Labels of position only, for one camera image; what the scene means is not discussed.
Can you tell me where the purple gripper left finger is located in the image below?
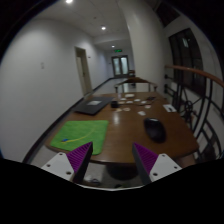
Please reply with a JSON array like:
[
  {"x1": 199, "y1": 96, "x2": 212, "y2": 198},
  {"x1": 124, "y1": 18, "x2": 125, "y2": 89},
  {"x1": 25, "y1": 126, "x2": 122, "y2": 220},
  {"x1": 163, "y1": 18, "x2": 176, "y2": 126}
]
[{"x1": 41, "y1": 141, "x2": 94, "y2": 184}]

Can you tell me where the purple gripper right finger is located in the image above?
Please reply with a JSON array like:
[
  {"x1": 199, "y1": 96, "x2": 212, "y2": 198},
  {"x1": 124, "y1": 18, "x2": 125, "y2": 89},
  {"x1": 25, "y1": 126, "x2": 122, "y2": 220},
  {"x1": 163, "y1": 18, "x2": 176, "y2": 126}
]
[{"x1": 131, "y1": 142, "x2": 183, "y2": 186}]

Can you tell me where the green mouse pad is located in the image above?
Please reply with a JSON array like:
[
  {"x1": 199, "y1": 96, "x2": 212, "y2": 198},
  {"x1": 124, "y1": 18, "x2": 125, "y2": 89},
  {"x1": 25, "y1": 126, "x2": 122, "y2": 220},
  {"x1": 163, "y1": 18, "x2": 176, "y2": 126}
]
[{"x1": 50, "y1": 120, "x2": 109, "y2": 155}]

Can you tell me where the black computer mouse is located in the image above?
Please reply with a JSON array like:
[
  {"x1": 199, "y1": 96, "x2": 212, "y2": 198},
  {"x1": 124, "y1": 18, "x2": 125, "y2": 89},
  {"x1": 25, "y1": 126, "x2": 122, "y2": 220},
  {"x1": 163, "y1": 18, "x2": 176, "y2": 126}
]
[{"x1": 143, "y1": 118, "x2": 166, "y2": 143}]

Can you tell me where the dark closed laptop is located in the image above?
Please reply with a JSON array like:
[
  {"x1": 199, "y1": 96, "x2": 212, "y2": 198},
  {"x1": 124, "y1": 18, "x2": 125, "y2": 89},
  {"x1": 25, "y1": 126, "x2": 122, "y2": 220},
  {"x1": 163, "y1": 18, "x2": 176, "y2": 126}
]
[{"x1": 75, "y1": 97, "x2": 112, "y2": 115}]

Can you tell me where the white paper card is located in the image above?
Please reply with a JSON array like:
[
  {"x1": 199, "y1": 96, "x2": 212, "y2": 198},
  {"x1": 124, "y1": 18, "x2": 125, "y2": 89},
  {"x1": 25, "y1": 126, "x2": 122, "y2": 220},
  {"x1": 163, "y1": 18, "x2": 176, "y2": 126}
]
[{"x1": 163, "y1": 104, "x2": 177, "y2": 112}]

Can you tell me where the wooden chair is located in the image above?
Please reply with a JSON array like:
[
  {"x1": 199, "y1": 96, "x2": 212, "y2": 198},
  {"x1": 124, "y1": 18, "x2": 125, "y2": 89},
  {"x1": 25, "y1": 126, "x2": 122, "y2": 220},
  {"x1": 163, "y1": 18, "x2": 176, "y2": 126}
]
[{"x1": 114, "y1": 77, "x2": 158, "y2": 93}]

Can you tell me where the curved metal stair railing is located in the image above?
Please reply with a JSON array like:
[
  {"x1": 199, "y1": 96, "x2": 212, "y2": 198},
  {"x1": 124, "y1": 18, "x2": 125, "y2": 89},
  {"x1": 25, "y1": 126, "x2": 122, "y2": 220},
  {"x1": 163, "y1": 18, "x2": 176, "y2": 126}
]
[{"x1": 164, "y1": 65, "x2": 224, "y2": 162}]

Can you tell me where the double glass door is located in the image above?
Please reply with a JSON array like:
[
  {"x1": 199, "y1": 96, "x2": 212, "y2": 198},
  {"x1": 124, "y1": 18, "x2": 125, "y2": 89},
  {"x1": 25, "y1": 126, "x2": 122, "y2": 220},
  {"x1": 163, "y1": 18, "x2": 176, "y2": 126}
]
[{"x1": 112, "y1": 56, "x2": 129, "y2": 76}]

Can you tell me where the beige side door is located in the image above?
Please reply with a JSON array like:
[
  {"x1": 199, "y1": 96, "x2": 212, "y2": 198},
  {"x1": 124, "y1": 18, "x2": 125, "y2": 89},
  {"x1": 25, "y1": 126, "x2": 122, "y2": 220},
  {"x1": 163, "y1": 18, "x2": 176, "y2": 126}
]
[{"x1": 75, "y1": 47, "x2": 92, "y2": 95}]

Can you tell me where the green exit sign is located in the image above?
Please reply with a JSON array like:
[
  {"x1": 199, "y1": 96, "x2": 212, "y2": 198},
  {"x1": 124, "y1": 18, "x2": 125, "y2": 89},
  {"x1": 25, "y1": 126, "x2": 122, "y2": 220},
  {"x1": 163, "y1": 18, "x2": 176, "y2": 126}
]
[{"x1": 114, "y1": 49, "x2": 122, "y2": 53}]

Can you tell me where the dark window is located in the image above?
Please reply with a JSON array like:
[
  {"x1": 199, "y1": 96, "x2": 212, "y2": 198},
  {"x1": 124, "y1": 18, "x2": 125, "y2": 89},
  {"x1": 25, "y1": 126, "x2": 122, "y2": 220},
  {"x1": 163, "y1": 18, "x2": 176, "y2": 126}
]
[{"x1": 169, "y1": 28, "x2": 206, "y2": 95}]

